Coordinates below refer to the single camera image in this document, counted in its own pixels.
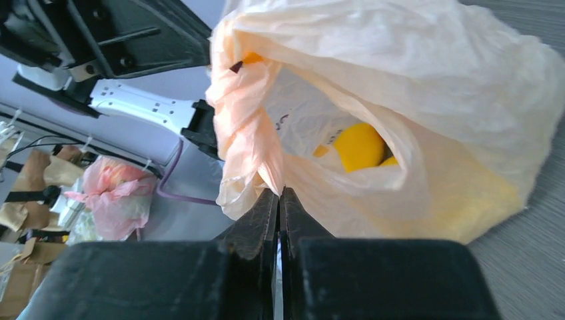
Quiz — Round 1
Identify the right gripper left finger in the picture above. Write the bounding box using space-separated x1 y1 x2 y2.
21 190 279 319

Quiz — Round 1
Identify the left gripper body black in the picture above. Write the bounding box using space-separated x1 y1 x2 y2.
1 1 103 82

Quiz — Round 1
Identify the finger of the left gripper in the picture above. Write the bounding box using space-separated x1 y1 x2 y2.
67 0 211 79

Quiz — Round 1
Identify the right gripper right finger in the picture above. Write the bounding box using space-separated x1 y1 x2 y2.
279 188 501 319

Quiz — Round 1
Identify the yellow fake lemon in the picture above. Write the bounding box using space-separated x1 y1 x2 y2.
332 123 385 173

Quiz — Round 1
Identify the translucent plastic bag banana print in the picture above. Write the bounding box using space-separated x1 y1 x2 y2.
206 1 564 243

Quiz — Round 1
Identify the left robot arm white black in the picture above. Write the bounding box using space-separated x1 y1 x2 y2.
1 1 217 158

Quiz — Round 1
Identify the pink plastic bag background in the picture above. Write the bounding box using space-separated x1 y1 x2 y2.
64 157 157 241

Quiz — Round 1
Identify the cardboard boxes background clutter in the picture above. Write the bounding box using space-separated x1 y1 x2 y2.
1 145 85 319

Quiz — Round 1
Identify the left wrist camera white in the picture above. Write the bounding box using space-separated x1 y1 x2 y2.
17 64 71 91

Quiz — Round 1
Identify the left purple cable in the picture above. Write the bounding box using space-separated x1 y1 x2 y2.
155 139 218 207

